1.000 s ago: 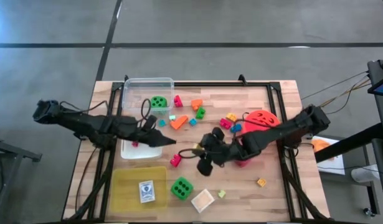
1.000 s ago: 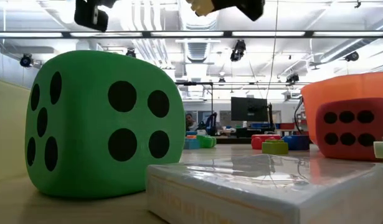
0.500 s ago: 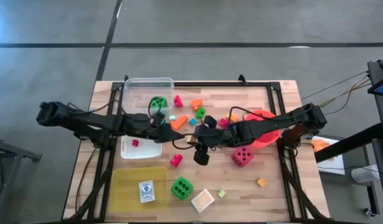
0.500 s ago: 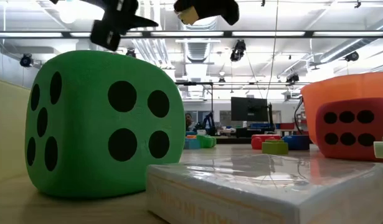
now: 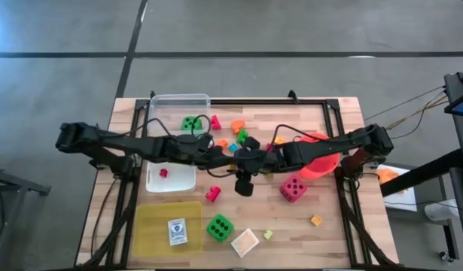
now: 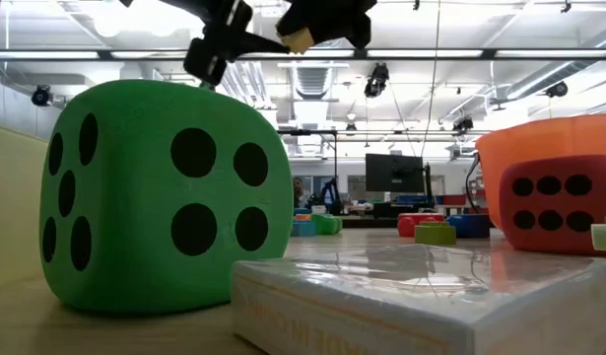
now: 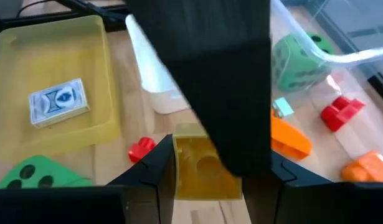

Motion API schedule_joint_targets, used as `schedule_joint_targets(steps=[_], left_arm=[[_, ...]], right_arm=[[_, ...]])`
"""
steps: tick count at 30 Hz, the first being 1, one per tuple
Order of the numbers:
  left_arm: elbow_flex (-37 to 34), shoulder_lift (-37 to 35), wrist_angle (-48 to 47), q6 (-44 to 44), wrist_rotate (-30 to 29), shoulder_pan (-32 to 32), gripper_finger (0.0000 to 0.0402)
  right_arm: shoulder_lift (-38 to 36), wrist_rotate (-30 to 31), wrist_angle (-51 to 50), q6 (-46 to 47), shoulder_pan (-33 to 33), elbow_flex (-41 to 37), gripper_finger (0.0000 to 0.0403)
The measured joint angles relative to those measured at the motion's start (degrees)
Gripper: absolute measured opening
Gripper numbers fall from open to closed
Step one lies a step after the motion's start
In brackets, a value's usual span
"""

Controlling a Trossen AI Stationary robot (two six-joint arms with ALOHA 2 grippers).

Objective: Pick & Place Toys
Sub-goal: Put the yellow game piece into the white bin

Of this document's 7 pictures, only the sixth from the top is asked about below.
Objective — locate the red two-stud toy brick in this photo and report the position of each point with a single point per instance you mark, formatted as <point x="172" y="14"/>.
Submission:
<point x="406" y="226"/>

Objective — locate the white wrapped card box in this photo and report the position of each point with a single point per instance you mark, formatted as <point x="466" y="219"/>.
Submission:
<point x="406" y="305"/>

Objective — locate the black ceiling-mounted camera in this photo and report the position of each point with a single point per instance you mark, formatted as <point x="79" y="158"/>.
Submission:
<point x="462" y="124"/>
<point x="558" y="90"/>
<point x="41" y="96"/>

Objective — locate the pale yellow toy brick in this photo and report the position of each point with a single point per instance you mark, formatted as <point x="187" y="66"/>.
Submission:
<point x="297" y="42"/>

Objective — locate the red storage bin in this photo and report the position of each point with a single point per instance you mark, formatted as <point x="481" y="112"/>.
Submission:
<point x="454" y="199"/>

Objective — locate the pale green toy brick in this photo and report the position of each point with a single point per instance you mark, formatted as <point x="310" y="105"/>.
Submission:
<point x="603" y="236"/>

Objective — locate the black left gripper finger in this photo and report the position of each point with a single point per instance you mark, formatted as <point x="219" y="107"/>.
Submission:
<point x="263" y="45"/>

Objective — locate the person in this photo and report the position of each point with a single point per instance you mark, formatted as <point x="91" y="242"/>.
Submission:
<point x="300" y="190"/>

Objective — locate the green foam die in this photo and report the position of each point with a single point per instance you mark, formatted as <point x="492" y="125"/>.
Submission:
<point x="135" y="197"/>

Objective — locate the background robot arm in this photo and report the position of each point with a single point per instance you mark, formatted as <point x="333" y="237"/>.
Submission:
<point x="330" y="192"/>

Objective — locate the blue toy brick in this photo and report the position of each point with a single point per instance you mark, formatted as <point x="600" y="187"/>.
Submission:
<point x="472" y="226"/>

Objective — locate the black computer monitor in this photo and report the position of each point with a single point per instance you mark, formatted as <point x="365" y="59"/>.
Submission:
<point x="396" y="175"/>

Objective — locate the yellow plastic tray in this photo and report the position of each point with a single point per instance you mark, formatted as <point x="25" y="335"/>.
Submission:
<point x="12" y="197"/>

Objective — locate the teal toy brick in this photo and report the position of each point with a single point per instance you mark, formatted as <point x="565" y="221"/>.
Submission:
<point x="303" y="228"/>

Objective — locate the blue storage bin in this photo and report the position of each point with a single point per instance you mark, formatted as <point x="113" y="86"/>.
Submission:
<point x="416" y="199"/>

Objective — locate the orange pumpkin-face bucket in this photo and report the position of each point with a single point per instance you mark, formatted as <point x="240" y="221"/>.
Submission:
<point x="529" y="143"/>

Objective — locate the red foam die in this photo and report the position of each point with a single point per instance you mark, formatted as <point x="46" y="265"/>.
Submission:
<point x="554" y="202"/>

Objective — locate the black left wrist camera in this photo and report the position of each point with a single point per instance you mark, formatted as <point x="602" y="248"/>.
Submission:
<point x="204" y="61"/>

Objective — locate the black overhead camera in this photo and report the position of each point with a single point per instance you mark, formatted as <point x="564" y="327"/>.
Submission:
<point x="376" y="79"/>

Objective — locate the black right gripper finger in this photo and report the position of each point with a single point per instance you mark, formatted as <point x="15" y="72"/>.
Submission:
<point x="322" y="32"/>
<point x="305" y="11"/>

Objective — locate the lime green toy brick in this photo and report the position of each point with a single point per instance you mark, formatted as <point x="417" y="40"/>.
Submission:
<point x="435" y="234"/>

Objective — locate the black background stand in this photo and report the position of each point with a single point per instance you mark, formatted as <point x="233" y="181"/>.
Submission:
<point x="307" y="132"/>

